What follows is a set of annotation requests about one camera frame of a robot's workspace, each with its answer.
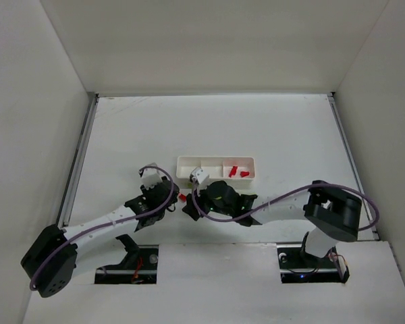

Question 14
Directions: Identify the aluminium rail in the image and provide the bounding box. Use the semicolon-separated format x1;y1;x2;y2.
327;92;381;241
55;92;99;228

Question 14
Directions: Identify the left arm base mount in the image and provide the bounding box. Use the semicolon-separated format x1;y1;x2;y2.
94;235;159;285

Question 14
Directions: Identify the white three-compartment tray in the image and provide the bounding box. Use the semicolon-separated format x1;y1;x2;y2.
176;156;256;182

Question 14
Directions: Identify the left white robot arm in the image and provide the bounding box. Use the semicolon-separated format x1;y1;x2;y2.
20;176;180;298

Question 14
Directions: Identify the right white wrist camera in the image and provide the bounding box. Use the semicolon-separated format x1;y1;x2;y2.
189;167;210;186

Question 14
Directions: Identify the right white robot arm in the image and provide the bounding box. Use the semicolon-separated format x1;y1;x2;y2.
182;180;362;258

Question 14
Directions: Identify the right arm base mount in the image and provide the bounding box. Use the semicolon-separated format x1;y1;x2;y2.
277;234;350;284

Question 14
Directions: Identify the right aluminium rail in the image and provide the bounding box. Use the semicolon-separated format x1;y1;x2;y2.
327;92;381;241

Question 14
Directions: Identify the left aluminium rail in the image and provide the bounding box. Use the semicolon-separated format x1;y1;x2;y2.
55;92;99;228

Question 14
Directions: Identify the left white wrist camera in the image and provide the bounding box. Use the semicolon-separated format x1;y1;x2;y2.
138;163;163;190

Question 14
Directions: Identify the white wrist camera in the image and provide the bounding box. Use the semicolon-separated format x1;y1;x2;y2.
138;163;163;190
189;167;210;186

